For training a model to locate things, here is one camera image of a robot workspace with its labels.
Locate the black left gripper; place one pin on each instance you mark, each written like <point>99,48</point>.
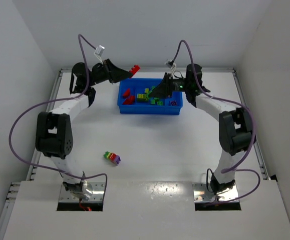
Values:
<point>109,71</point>

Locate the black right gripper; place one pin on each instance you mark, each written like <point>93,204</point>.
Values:
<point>171,85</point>

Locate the red long lego brick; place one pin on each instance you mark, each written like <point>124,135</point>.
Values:
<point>134,70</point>

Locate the red curved lego brick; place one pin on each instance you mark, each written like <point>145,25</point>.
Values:
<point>129,100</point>

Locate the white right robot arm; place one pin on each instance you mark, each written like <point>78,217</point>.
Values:
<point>234,123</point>

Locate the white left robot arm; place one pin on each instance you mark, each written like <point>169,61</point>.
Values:
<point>54,138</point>

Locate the green lego pile in tray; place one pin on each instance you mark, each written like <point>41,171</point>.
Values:
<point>156,101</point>

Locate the blue divided plastic tray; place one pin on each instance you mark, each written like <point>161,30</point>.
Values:
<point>137,86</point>

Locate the small rainbow lego stack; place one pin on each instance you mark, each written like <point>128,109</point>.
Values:
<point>112,157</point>

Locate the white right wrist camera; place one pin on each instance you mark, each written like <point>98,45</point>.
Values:
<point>171,65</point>

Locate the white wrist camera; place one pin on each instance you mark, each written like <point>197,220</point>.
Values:
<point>98,52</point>
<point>171,65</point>

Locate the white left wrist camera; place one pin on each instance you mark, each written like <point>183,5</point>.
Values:
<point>98,52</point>

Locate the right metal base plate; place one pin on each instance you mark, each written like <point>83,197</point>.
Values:
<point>202,195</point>

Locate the metal base plate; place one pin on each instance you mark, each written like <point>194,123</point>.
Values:
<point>202,195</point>
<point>94,192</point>

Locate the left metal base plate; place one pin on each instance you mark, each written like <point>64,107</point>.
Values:
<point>94,192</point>

